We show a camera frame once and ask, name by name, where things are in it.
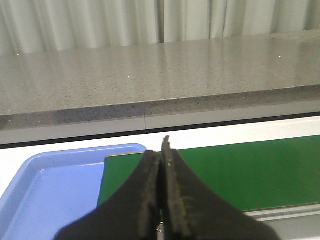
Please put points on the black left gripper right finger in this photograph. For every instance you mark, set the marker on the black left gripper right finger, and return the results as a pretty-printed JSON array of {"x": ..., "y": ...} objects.
[{"x": 192, "y": 211}]

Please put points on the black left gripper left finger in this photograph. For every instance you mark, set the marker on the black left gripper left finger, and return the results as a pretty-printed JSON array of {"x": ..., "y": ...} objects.
[{"x": 131, "y": 213}]

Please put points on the blue plastic tray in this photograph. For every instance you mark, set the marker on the blue plastic tray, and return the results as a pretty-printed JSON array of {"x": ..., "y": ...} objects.
[{"x": 54, "y": 189}]

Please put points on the green conveyor belt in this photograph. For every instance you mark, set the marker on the green conveyor belt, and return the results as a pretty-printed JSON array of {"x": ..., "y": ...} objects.
[{"x": 262, "y": 174}]

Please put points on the grey stone countertop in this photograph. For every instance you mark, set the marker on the grey stone countertop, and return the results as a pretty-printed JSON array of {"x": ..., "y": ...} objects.
[{"x": 78, "y": 86}]

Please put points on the white pleated curtain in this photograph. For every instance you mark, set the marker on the white pleated curtain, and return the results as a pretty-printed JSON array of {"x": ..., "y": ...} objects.
[{"x": 30, "y": 26}]

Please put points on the aluminium conveyor side rail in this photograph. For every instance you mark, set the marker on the aluminium conveyor side rail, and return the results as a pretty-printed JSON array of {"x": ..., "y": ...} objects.
[{"x": 287, "y": 212}]

